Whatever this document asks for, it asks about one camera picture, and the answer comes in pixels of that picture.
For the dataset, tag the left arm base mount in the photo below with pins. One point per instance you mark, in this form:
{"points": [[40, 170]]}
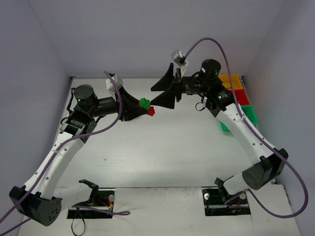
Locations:
{"points": [[104, 201]]}

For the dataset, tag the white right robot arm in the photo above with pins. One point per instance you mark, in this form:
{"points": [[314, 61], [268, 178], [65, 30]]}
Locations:
{"points": [[221, 104]]}

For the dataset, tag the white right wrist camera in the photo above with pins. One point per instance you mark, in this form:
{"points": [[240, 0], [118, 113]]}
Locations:
{"points": [[179, 58]]}

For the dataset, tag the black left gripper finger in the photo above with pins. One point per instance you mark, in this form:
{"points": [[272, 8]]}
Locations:
{"points": [[128, 100], [133, 112]]}

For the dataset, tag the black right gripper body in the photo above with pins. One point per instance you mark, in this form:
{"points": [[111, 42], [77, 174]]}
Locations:
{"points": [[177, 86]]}

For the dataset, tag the green plastic bin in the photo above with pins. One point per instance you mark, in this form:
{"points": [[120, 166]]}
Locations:
{"points": [[249, 112]]}

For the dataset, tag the yellow plastic bin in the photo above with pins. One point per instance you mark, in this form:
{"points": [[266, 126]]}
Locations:
{"points": [[235, 80]]}

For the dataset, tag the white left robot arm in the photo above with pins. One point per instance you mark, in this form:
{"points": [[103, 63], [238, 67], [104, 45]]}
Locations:
{"points": [[38, 199]]}

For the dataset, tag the red plastic bin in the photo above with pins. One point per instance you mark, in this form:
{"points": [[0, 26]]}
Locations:
{"points": [[241, 97]]}

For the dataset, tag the green red flower lego stack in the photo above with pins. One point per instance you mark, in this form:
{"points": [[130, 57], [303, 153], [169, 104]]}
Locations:
{"points": [[145, 104]]}

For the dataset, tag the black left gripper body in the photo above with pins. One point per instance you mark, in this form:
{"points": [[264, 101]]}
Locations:
{"points": [[122, 105]]}

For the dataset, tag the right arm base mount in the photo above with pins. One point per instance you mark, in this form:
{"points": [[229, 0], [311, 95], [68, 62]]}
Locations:
{"points": [[214, 205]]}

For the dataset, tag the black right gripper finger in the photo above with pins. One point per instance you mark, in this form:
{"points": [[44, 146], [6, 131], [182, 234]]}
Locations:
{"points": [[165, 99], [166, 82]]}

